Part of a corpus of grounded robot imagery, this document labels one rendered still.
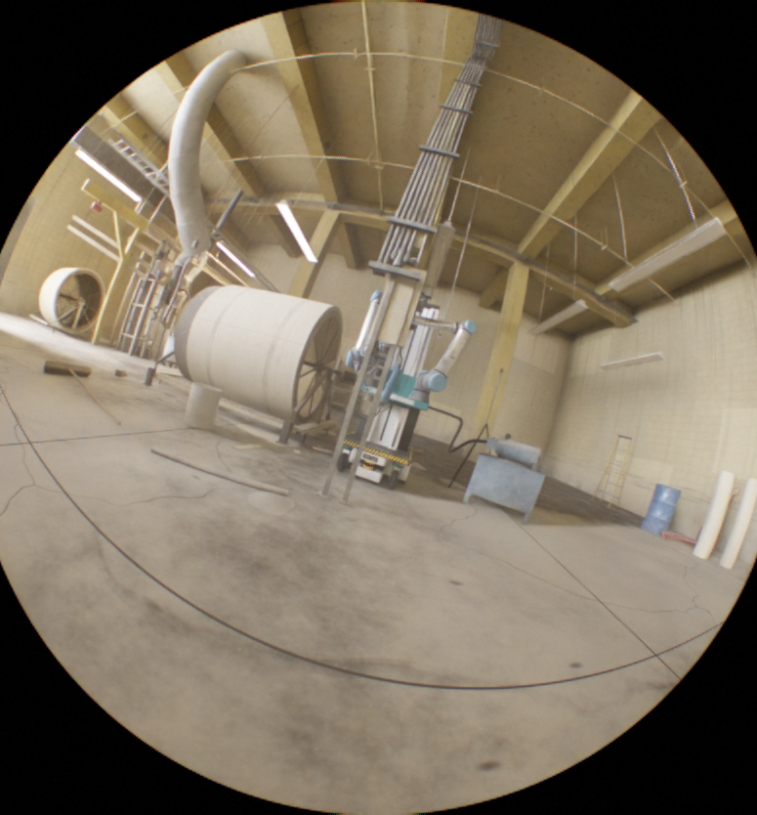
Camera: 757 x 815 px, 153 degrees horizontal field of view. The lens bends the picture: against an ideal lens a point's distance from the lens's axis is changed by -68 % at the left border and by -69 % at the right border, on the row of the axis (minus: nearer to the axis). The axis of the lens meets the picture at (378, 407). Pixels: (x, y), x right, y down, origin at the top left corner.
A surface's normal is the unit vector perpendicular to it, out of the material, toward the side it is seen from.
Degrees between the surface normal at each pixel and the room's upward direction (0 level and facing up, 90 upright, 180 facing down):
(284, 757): 0
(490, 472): 90
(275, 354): 95
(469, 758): 0
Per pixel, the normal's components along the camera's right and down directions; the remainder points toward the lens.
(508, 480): -0.45, -0.14
